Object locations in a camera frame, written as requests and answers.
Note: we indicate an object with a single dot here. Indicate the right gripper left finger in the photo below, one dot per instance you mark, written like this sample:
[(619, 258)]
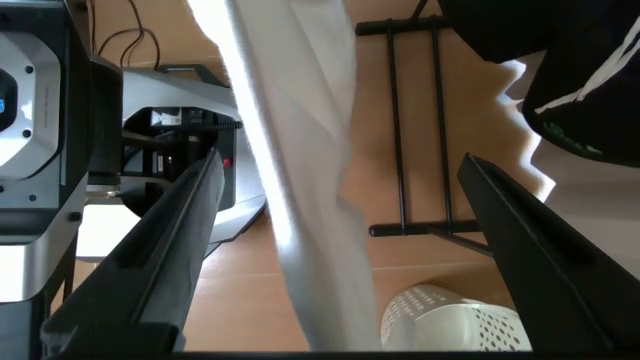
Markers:
[(100, 300)]

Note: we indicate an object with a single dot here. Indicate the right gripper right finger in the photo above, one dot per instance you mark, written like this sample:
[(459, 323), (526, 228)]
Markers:
[(545, 280)]

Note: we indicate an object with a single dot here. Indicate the black shorts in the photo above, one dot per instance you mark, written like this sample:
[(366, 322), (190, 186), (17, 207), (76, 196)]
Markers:
[(590, 50)]

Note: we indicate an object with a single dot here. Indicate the white printed garment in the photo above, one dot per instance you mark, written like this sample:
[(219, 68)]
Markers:
[(310, 175)]

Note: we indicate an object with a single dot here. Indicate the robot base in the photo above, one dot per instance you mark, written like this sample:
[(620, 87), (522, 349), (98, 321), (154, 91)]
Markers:
[(45, 150)]

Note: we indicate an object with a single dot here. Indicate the white laundry basket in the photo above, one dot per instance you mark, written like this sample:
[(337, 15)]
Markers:
[(440, 325)]

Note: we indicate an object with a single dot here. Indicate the black clothes rack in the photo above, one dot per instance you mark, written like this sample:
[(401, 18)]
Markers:
[(397, 125)]

